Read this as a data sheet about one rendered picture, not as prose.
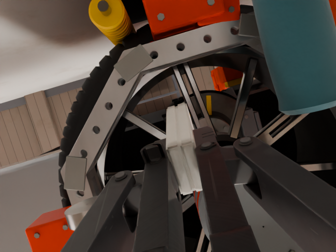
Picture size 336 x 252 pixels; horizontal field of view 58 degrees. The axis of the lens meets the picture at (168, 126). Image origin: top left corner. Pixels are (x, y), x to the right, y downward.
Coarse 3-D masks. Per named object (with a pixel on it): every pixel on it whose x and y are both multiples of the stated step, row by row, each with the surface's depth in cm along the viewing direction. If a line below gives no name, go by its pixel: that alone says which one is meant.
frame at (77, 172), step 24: (216, 24) 48; (240, 24) 48; (144, 48) 48; (168, 48) 48; (192, 48) 48; (216, 48) 48; (120, 72) 48; (144, 72) 52; (120, 96) 49; (96, 120) 49; (96, 144) 50; (72, 168) 50; (72, 192) 50; (96, 192) 55
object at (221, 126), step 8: (192, 96) 108; (216, 96) 108; (224, 96) 108; (216, 104) 108; (224, 104) 108; (232, 104) 108; (200, 112) 108; (216, 112) 108; (224, 112) 108; (232, 112) 108; (216, 120) 104; (224, 120) 109; (216, 128) 104; (224, 128) 104; (240, 136) 109
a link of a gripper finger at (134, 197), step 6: (138, 174) 16; (174, 174) 16; (138, 180) 15; (174, 180) 15; (138, 186) 15; (174, 186) 15; (132, 192) 14; (138, 192) 15; (126, 198) 14; (132, 198) 15; (138, 198) 15; (126, 204) 15; (132, 204) 15; (138, 204) 15; (126, 210) 15; (132, 210) 15
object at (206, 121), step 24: (240, 48) 57; (168, 72) 68; (264, 72) 69; (240, 96) 59; (120, 120) 64; (144, 120) 60; (192, 120) 61; (240, 120) 60; (288, 120) 61; (312, 120) 68; (120, 144) 78; (312, 144) 72; (96, 168) 59; (120, 168) 78; (312, 168) 61; (192, 240) 82
